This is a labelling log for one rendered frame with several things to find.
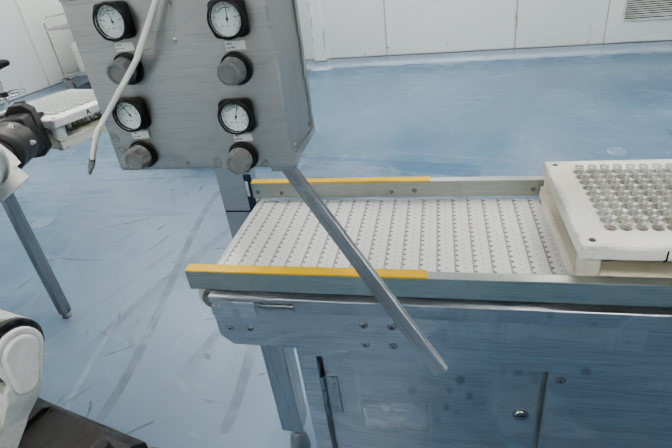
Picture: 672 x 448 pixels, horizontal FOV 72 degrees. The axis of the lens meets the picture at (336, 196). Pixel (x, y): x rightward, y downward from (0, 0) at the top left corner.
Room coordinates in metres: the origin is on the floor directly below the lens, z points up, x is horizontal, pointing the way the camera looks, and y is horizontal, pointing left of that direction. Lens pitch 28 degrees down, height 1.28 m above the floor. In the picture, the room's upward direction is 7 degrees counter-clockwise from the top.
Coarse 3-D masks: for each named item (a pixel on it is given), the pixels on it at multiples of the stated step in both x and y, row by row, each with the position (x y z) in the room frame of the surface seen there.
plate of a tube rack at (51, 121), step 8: (88, 104) 1.13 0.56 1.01; (96, 104) 1.13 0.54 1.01; (0, 112) 1.16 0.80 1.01; (64, 112) 1.08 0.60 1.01; (72, 112) 1.07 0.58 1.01; (80, 112) 1.08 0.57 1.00; (88, 112) 1.10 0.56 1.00; (96, 112) 1.12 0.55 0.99; (0, 120) 1.10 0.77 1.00; (48, 120) 1.03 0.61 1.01; (56, 120) 1.03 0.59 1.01; (64, 120) 1.04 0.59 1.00; (72, 120) 1.06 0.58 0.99; (48, 128) 1.03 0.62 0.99; (56, 128) 1.02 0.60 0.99
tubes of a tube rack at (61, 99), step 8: (56, 96) 1.22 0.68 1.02; (64, 96) 1.21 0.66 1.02; (72, 96) 1.20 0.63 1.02; (80, 96) 1.19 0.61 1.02; (88, 96) 1.18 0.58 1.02; (32, 104) 1.17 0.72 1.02; (40, 104) 1.15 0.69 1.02; (48, 104) 1.15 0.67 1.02; (56, 104) 1.13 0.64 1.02; (64, 104) 1.12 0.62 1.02
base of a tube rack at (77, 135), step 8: (96, 120) 1.15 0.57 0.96; (80, 128) 1.09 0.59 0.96; (88, 128) 1.09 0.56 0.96; (104, 128) 1.12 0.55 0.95; (48, 136) 1.06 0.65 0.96; (72, 136) 1.05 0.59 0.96; (80, 136) 1.06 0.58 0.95; (88, 136) 1.08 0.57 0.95; (56, 144) 1.03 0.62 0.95; (64, 144) 1.02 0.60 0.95; (72, 144) 1.04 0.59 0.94
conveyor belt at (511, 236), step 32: (256, 224) 0.72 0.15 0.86; (288, 224) 0.70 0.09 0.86; (320, 224) 0.69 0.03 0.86; (352, 224) 0.67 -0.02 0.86; (384, 224) 0.66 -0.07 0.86; (416, 224) 0.65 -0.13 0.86; (448, 224) 0.64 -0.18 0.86; (480, 224) 0.62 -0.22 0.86; (512, 224) 0.61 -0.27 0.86; (544, 224) 0.60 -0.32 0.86; (224, 256) 0.63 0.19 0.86; (256, 256) 0.62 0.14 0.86; (288, 256) 0.60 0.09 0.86; (320, 256) 0.59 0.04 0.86; (384, 256) 0.57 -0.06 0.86; (416, 256) 0.56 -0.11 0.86; (448, 256) 0.55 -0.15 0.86; (480, 256) 0.54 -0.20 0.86; (512, 256) 0.53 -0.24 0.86; (544, 256) 0.52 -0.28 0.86
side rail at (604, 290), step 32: (192, 288) 0.55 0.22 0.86; (224, 288) 0.54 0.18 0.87; (256, 288) 0.52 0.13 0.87; (288, 288) 0.51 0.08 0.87; (320, 288) 0.50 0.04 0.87; (352, 288) 0.49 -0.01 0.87; (416, 288) 0.47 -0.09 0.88; (448, 288) 0.46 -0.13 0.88; (480, 288) 0.45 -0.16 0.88; (512, 288) 0.44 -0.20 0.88; (544, 288) 0.43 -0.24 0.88; (576, 288) 0.42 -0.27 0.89; (608, 288) 0.41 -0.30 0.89; (640, 288) 0.40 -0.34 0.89
